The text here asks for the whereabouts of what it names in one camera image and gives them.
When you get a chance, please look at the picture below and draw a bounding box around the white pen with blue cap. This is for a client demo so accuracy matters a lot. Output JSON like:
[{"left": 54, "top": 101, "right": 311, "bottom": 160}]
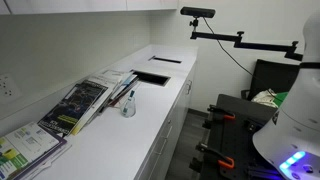
[{"left": 127, "top": 89, "right": 136, "bottom": 108}]

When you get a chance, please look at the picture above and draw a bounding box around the clear glass cup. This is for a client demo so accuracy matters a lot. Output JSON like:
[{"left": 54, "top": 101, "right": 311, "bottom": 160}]
[{"left": 120, "top": 96, "right": 137, "bottom": 118}]

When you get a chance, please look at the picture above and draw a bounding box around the white base cabinet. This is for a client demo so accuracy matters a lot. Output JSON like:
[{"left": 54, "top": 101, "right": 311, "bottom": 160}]
[{"left": 134, "top": 61, "right": 198, "bottom": 180}]

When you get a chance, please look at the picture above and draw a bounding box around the blue edged magazine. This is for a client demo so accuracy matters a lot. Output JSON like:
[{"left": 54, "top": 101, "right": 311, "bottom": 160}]
[{"left": 107, "top": 72, "right": 140, "bottom": 108}]

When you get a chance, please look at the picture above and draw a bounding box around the black perforated robot table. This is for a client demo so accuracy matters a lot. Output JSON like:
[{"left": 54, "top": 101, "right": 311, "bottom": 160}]
[{"left": 189, "top": 93, "right": 285, "bottom": 180}]

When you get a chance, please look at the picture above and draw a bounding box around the beige crumpled cloth bag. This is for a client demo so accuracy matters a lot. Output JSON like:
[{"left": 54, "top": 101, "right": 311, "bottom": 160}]
[{"left": 251, "top": 88, "right": 280, "bottom": 109}]

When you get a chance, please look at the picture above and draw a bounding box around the black office chair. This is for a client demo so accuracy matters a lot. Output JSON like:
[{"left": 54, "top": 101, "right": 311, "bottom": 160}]
[{"left": 240, "top": 58, "right": 301, "bottom": 102}]

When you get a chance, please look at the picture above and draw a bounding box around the green bag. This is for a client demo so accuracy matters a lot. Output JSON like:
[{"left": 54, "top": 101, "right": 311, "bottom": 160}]
[{"left": 273, "top": 91, "right": 290, "bottom": 107}]

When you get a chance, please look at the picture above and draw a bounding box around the green and purple brochure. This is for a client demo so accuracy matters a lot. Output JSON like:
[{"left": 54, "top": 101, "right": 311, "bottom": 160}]
[{"left": 0, "top": 121, "right": 68, "bottom": 180}]

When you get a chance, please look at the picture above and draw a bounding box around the black clamp with orange handle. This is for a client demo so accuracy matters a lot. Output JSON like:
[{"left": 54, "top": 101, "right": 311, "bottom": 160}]
[
  {"left": 189, "top": 142, "right": 235, "bottom": 174},
  {"left": 201, "top": 104, "right": 236, "bottom": 130}
]

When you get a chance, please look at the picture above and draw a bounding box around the black camera cable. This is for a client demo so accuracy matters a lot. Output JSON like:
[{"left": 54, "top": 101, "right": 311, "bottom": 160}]
[{"left": 202, "top": 16, "right": 278, "bottom": 100}]

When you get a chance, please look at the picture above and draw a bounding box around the black stereo camera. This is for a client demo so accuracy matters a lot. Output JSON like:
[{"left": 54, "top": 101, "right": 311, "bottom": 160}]
[{"left": 180, "top": 6, "right": 217, "bottom": 19}]

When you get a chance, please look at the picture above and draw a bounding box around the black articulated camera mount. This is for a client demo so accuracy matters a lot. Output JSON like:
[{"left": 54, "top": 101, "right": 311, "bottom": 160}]
[{"left": 189, "top": 17, "right": 304, "bottom": 62}]

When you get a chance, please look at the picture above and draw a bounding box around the white wall cabinet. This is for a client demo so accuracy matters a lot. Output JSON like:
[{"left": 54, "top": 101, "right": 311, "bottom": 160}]
[{"left": 0, "top": 0, "right": 180, "bottom": 15}]

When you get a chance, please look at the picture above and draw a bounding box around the white wall outlet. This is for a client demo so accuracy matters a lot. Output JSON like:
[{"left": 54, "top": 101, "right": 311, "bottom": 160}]
[{"left": 0, "top": 73, "right": 22, "bottom": 103}]

